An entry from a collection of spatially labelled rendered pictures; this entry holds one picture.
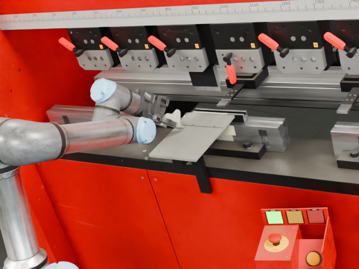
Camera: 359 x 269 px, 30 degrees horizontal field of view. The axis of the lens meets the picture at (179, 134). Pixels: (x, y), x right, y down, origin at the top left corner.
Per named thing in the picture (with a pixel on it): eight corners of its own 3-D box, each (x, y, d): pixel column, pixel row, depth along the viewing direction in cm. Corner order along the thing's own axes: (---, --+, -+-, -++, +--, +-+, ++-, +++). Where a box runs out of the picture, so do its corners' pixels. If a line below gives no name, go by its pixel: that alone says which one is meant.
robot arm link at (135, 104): (129, 112, 203) (111, 110, 208) (139, 116, 206) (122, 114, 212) (135, 88, 204) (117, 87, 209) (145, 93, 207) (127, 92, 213)
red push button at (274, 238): (268, 250, 195) (266, 240, 193) (271, 240, 198) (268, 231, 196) (282, 250, 193) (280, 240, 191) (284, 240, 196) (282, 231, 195)
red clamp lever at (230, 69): (229, 85, 207) (221, 56, 203) (235, 78, 210) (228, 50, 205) (234, 85, 206) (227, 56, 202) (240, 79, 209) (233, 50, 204)
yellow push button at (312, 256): (307, 266, 196) (306, 264, 194) (307, 253, 197) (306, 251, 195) (320, 266, 194) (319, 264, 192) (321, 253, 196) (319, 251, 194)
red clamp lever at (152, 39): (147, 37, 214) (171, 55, 213) (154, 31, 217) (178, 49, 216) (145, 41, 215) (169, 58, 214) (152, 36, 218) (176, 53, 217)
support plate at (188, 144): (149, 157, 215) (148, 154, 215) (190, 115, 233) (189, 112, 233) (195, 161, 205) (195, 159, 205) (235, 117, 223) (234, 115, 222)
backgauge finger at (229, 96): (207, 109, 234) (203, 96, 232) (240, 73, 252) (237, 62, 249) (236, 111, 227) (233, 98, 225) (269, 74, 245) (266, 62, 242)
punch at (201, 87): (194, 91, 227) (187, 66, 222) (197, 88, 228) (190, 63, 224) (219, 92, 221) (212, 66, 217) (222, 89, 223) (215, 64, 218)
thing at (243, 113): (194, 119, 234) (192, 112, 232) (198, 115, 236) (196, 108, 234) (244, 123, 222) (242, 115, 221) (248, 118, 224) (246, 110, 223)
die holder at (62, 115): (53, 131, 278) (45, 111, 273) (62, 123, 282) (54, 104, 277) (149, 140, 250) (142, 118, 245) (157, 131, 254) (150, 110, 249)
